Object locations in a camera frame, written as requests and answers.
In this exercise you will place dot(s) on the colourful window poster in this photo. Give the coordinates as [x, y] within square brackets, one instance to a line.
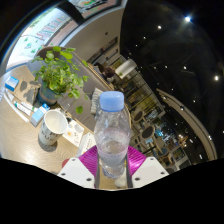
[93, 5]

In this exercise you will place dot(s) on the potted green leafy plant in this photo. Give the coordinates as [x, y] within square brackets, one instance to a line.
[60, 75]

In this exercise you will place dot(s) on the small blue white box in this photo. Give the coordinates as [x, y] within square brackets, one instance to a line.
[12, 83]

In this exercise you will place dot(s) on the blue white small carton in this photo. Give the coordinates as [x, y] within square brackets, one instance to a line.
[39, 115]

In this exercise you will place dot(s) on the white printed menu booklet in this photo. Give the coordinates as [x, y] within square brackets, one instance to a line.
[86, 143]

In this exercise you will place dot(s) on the group of dining chairs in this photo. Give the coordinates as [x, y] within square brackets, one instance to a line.
[146, 131]

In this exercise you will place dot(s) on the person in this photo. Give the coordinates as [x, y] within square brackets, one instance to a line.
[106, 70]

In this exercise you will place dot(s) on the clear water bottle blue cap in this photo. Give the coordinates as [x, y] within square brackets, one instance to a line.
[112, 140]

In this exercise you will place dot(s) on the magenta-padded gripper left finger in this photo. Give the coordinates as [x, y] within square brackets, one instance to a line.
[83, 166]

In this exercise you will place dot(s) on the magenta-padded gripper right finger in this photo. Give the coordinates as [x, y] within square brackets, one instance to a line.
[141, 168]

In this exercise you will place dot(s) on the white tube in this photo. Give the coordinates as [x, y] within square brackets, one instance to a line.
[25, 108]

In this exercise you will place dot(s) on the brown cardboard mat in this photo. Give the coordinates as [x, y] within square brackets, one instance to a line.
[28, 91]

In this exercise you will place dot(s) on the white printed paper cup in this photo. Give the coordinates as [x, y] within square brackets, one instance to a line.
[50, 131]

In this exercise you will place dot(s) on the group of ceiling lights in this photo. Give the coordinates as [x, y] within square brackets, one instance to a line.
[187, 19]

